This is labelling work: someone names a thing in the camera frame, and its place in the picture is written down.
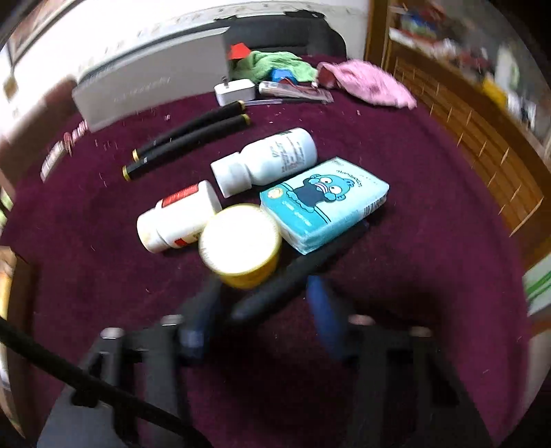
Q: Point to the shallow cardboard box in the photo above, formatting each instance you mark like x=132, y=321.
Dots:
x=7, y=336

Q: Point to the white charger plug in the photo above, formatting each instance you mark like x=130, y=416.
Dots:
x=234, y=91

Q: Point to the red plastic item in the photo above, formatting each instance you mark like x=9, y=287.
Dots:
x=238, y=51

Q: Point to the white bottle with red label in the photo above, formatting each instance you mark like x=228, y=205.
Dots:
x=181, y=215

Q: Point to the wooden glass cabinet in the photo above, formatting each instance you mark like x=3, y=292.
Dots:
x=465, y=129

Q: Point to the green and white carton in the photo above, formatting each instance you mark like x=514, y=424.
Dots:
x=538, y=286

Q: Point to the white remote control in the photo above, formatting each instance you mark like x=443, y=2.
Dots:
x=51, y=161

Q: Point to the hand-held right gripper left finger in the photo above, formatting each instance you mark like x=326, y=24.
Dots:
x=200, y=314

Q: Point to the black marker pen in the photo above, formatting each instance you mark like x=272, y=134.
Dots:
x=284, y=280

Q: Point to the maroon velvet cloth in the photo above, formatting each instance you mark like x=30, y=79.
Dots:
x=387, y=301

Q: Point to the blue cartoon tissue pack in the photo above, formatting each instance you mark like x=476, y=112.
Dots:
x=327, y=202

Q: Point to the thin clear pen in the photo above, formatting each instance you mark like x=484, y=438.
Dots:
x=271, y=102

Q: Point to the black leather sofa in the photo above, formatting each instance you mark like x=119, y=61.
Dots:
x=301, y=34

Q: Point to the green cloth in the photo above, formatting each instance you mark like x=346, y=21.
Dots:
x=275, y=62

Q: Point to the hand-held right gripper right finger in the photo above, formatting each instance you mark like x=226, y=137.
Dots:
x=327, y=314

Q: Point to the yellow jar with white lid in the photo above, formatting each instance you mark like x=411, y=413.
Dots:
x=239, y=243

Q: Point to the plain white bottle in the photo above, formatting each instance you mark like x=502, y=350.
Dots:
x=271, y=157

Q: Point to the red toothbrush pack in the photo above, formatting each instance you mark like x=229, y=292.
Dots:
x=297, y=91

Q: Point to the blue plastic item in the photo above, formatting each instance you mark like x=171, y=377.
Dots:
x=283, y=75

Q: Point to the grey rectangular box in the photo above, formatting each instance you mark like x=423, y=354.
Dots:
x=150, y=79

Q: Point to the black marker with gold ends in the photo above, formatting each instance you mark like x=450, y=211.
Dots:
x=189, y=144
x=189, y=127

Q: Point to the pink cloth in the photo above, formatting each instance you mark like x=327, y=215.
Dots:
x=370, y=82

